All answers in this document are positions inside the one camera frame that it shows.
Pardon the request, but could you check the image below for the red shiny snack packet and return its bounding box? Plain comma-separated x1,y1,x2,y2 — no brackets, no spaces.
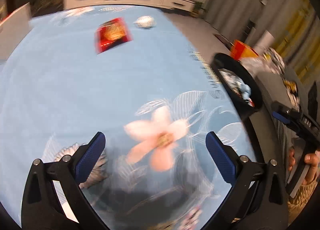
95,17,132,54

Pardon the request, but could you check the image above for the white tissue ball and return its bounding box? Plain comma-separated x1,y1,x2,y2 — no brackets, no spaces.
134,16,156,29

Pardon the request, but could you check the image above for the black trash bin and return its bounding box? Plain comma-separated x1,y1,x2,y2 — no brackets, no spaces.
210,53,263,120

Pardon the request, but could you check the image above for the person's right hand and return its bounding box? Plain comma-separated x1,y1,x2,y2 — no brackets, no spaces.
287,146,319,189

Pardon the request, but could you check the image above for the white plastic bag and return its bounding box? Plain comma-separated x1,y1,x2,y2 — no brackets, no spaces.
240,48,285,77

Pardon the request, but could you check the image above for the white rolled paper tube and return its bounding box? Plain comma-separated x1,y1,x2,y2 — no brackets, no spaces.
253,30,274,50

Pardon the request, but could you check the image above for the red yellow shopping bag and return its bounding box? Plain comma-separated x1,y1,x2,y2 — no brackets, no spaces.
231,39,259,61

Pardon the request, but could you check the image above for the blue floral tablecloth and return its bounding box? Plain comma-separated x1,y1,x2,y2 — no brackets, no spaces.
1,6,255,229

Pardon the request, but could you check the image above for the grey curtain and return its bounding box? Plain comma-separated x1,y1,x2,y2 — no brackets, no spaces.
205,0,319,65

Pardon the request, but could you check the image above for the white cardboard box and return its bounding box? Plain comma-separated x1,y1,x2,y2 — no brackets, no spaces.
0,3,32,61

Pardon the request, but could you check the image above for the potted plant left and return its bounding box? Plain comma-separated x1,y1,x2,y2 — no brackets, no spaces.
31,0,63,17

